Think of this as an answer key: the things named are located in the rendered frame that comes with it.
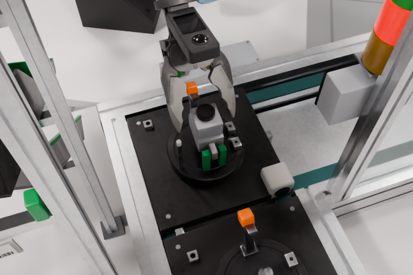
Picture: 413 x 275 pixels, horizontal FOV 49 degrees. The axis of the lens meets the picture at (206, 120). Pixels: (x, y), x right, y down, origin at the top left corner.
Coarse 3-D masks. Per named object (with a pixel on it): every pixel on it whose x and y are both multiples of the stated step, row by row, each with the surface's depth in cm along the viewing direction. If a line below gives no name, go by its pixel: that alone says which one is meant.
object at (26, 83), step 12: (12, 72) 46; (24, 72) 63; (24, 84) 48; (36, 96) 52; (36, 108) 52; (0, 144) 39; (0, 156) 39; (0, 168) 38; (12, 168) 41; (0, 180) 39; (12, 180) 41; (0, 192) 40; (12, 192) 40
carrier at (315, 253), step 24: (264, 216) 75; (288, 216) 75; (168, 240) 72; (192, 240) 72; (216, 240) 72; (240, 240) 72; (264, 240) 70; (288, 240) 72; (312, 240) 72; (192, 264) 70; (216, 264) 70; (240, 264) 68; (264, 264) 68; (288, 264) 66; (312, 264) 70
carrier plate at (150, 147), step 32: (160, 128) 85; (256, 128) 85; (160, 160) 81; (256, 160) 81; (160, 192) 77; (192, 192) 77; (224, 192) 77; (256, 192) 77; (160, 224) 74; (192, 224) 75
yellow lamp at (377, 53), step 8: (368, 40) 54; (376, 40) 51; (368, 48) 53; (376, 48) 52; (384, 48) 51; (392, 48) 50; (368, 56) 54; (376, 56) 52; (384, 56) 52; (368, 64) 54; (376, 64) 53; (384, 64) 52; (376, 72) 54
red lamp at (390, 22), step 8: (384, 8) 48; (392, 8) 47; (400, 8) 46; (384, 16) 49; (392, 16) 48; (400, 16) 47; (408, 16) 46; (376, 24) 51; (384, 24) 49; (392, 24) 48; (400, 24) 47; (376, 32) 51; (384, 32) 49; (392, 32) 49; (400, 32) 48; (384, 40) 50; (392, 40) 49
